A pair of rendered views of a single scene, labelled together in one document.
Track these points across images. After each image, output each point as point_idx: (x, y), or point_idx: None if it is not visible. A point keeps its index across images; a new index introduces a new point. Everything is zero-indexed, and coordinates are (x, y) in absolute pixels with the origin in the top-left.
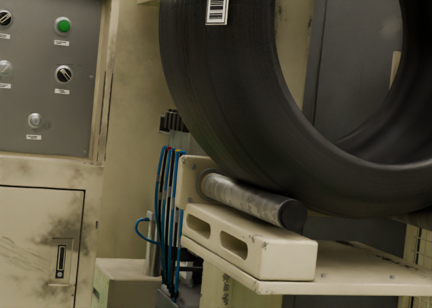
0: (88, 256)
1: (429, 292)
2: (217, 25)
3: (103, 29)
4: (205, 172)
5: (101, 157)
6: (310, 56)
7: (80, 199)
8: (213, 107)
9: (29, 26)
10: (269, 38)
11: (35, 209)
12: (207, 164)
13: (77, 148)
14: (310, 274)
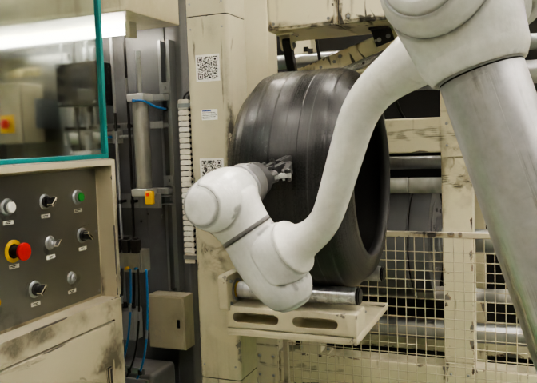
0: (121, 368)
1: (382, 313)
2: None
3: (97, 192)
4: (235, 282)
5: (120, 290)
6: None
7: (114, 328)
8: (324, 247)
9: (59, 202)
10: (353, 204)
11: (93, 347)
12: (234, 277)
13: (95, 289)
14: (364, 325)
